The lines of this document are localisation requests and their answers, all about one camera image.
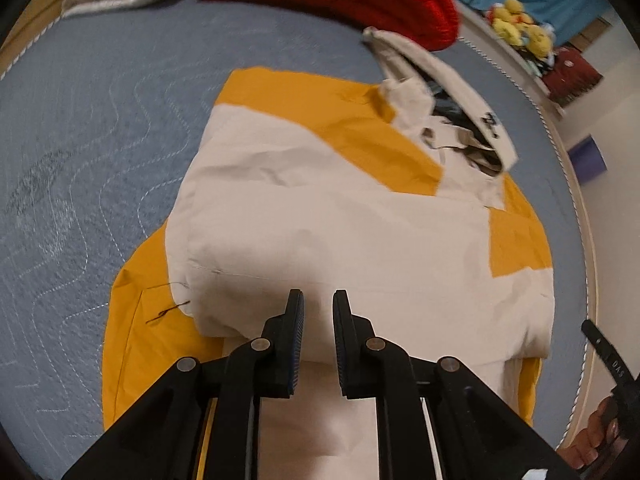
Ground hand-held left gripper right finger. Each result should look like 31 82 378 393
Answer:
332 289 583 480

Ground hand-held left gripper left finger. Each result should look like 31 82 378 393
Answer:
62 288 306 480

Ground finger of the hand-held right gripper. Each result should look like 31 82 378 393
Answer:
581 320 629 392

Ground beige and yellow jacket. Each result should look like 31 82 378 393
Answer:
102 26 556 480

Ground person's right hand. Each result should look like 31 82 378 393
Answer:
557 395 626 470

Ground purple box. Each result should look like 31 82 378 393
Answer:
570 137 608 183

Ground dark red bag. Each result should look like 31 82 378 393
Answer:
542 45 603 108

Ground grey quilted mattress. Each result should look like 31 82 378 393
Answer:
0 0 590 480

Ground yellow plush toy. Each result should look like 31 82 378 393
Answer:
487 0 527 43
520 20 556 58

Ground wooden bed frame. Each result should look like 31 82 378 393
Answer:
0 0 608 461

